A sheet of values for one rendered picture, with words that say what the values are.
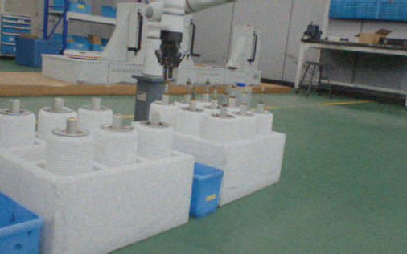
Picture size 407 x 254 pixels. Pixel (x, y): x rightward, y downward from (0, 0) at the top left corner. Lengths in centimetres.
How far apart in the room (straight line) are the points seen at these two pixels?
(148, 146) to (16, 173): 29
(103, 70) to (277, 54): 425
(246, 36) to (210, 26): 298
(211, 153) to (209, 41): 699
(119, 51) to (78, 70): 56
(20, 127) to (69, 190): 28
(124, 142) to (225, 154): 38
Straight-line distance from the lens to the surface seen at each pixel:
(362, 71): 664
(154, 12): 189
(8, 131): 105
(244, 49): 526
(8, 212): 92
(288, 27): 723
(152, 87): 189
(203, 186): 111
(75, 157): 85
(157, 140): 99
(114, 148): 92
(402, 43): 592
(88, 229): 88
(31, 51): 589
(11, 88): 312
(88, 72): 350
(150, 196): 97
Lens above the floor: 44
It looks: 10 degrees down
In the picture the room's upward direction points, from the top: 6 degrees clockwise
